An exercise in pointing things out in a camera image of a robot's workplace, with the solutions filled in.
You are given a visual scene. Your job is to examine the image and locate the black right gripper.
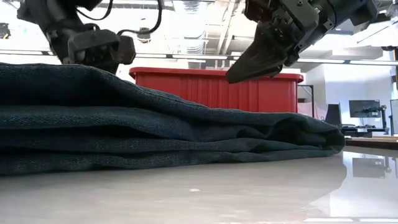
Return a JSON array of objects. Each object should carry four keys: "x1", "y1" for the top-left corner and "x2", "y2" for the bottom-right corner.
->
[{"x1": 226, "y1": 0, "x2": 336, "y2": 84}]

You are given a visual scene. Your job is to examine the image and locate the dark blue denim jeans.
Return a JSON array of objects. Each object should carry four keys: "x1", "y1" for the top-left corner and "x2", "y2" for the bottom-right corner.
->
[{"x1": 0, "y1": 63, "x2": 346, "y2": 177}]

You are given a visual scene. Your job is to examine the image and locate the red plastic bin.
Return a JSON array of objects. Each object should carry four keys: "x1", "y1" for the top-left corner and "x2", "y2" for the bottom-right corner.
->
[{"x1": 129, "y1": 67, "x2": 305, "y2": 113}]

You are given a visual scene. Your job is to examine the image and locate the round ceiling sensor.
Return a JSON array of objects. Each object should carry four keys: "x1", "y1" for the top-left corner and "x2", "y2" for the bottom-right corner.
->
[{"x1": 136, "y1": 28, "x2": 152, "y2": 43}]

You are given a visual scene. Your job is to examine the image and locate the thin black metal post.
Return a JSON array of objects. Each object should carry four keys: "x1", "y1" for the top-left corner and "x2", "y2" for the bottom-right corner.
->
[{"x1": 297, "y1": 84, "x2": 315, "y2": 118}]

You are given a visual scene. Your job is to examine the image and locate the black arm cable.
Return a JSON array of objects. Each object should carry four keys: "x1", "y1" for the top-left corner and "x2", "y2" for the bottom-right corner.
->
[{"x1": 76, "y1": 0, "x2": 165, "y2": 35}]

